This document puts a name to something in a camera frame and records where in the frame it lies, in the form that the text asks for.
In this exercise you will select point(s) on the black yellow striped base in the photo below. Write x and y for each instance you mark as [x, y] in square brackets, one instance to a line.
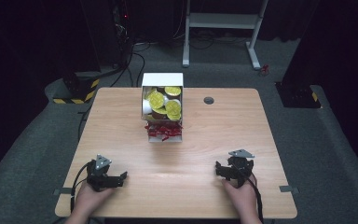
[84, 90]

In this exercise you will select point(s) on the pile of yellow-lidded capsules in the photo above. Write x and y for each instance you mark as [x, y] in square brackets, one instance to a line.
[163, 102]

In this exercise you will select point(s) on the white cardboard box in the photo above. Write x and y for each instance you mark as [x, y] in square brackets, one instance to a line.
[161, 79]

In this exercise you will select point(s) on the dark equipment rack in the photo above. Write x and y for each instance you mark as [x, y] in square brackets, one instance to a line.
[121, 31]

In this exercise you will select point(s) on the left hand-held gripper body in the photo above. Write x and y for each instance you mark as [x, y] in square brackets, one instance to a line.
[98, 174]

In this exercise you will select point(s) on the grey table grommet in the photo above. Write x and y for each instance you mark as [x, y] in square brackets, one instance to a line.
[209, 100]

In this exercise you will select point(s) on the small red floor object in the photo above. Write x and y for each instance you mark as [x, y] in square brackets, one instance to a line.
[264, 69]

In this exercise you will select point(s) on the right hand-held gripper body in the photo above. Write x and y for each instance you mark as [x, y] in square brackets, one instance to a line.
[240, 169]

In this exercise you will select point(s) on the person's right hand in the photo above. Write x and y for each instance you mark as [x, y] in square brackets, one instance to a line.
[240, 197]

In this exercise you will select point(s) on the grey tape strip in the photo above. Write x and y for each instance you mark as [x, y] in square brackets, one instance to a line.
[289, 188]
[62, 191]

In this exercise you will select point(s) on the black stand base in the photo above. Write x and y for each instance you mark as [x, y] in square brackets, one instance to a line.
[298, 96]

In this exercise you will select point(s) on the white metal stand frame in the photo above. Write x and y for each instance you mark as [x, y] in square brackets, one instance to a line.
[220, 20]

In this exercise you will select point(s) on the person's left hand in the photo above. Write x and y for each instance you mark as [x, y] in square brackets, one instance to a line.
[88, 199]

